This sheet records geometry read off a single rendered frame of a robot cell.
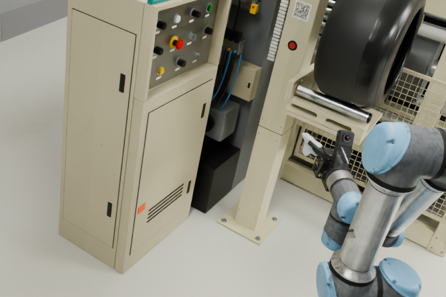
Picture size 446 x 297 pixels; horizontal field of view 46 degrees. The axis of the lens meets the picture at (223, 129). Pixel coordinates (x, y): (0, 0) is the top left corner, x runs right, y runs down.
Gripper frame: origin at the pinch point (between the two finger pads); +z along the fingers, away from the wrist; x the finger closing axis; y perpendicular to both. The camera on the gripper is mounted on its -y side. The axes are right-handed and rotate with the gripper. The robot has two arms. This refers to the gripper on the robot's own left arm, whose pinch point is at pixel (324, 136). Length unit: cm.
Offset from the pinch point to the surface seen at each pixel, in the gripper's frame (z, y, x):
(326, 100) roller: 58, 12, 22
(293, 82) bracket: 64, 11, 7
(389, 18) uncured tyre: 45, -31, 25
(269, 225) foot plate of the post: 80, 102, 34
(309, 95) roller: 63, 14, 16
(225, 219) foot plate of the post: 81, 104, 9
